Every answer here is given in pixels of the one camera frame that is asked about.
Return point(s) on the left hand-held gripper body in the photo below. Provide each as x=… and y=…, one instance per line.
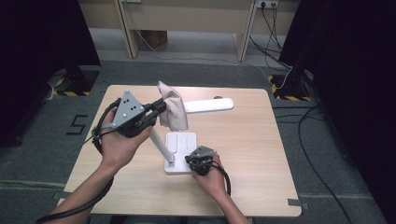
x=127, y=110

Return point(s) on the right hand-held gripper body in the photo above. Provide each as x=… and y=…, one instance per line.
x=200, y=158

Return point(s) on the beige cloth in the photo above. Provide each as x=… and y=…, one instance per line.
x=172, y=109

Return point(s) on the white desk lamp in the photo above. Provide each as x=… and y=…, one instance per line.
x=180, y=143

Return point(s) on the person's right hand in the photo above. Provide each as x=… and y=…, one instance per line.
x=211, y=183

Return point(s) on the person's left hand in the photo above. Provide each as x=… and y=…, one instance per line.
x=120, y=149

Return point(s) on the stand base with hazard tape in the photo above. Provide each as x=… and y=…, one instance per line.
x=291, y=88
x=76, y=82

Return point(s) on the round table hole cap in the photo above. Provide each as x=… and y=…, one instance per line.
x=218, y=97

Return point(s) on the grey tape piece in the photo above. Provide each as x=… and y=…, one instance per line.
x=298, y=203
x=59, y=195

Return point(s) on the black curtain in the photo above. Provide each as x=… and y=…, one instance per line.
x=355, y=77
x=37, y=46

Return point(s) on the white wall socket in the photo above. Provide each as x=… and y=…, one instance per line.
x=267, y=3

